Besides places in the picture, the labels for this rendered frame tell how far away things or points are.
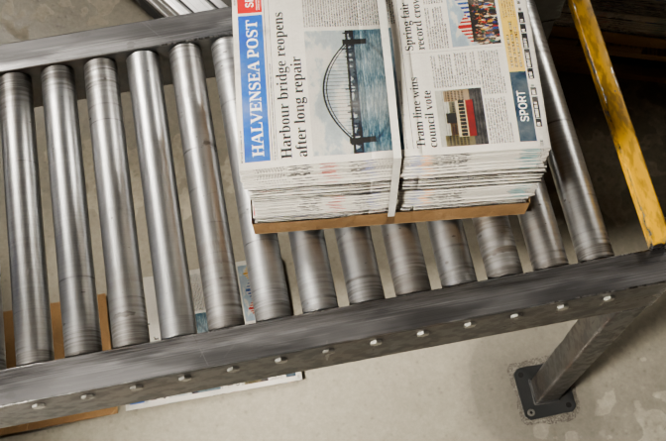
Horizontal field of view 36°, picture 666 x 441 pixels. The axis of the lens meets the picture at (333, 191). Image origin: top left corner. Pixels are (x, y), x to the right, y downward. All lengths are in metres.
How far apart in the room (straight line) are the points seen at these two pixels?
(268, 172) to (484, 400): 1.09
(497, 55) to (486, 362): 1.05
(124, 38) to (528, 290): 0.70
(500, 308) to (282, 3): 0.49
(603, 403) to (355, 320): 0.96
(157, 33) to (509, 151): 0.61
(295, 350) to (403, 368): 0.84
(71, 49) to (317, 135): 0.51
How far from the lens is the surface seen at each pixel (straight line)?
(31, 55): 1.60
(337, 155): 1.20
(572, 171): 1.48
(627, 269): 1.44
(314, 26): 1.28
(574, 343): 1.80
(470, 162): 1.24
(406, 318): 1.37
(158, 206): 1.44
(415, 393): 2.17
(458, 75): 1.25
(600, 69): 1.54
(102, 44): 1.58
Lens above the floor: 2.12
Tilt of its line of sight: 67 degrees down
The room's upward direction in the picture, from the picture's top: 2 degrees counter-clockwise
